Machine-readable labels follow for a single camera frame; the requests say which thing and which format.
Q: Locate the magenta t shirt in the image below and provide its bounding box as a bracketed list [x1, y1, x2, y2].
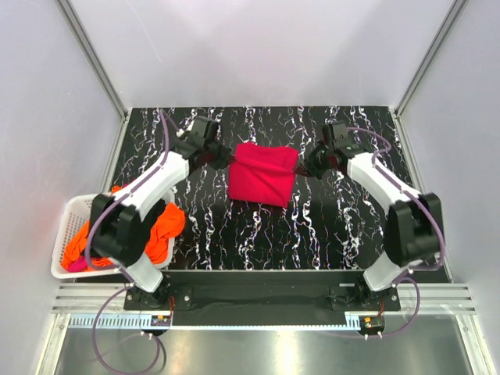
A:
[227, 142, 299, 208]

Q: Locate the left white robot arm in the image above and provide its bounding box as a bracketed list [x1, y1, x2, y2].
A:
[84, 110, 234, 309]

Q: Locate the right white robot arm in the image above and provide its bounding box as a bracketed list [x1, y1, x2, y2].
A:
[295, 122, 447, 310]

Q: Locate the white plastic laundry basket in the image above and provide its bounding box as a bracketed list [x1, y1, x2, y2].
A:
[51, 191, 176, 280]

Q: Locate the orange t shirt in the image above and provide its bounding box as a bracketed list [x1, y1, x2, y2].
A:
[60, 198, 186, 271]

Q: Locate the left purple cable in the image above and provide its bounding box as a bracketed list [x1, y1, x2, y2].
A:
[84, 109, 184, 371]

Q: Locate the purple cable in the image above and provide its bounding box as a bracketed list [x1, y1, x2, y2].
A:
[345, 127, 447, 340]
[84, 109, 184, 371]

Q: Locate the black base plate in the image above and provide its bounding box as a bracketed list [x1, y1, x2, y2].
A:
[123, 270, 401, 328]

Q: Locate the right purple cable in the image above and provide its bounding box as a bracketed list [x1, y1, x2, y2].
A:
[345, 127, 447, 340]

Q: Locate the aluminium rail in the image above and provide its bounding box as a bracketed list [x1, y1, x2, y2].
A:
[52, 283, 476, 331]

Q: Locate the right aluminium frame post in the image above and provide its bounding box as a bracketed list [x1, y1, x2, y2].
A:
[395, 0, 470, 118]

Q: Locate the aluminium frame post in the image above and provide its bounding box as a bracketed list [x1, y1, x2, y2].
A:
[54, 0, 130, 120]
[395, 0, 470, 118]

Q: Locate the left aluminium frame post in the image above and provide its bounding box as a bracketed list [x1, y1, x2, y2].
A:
[54, 0, 130, 120]

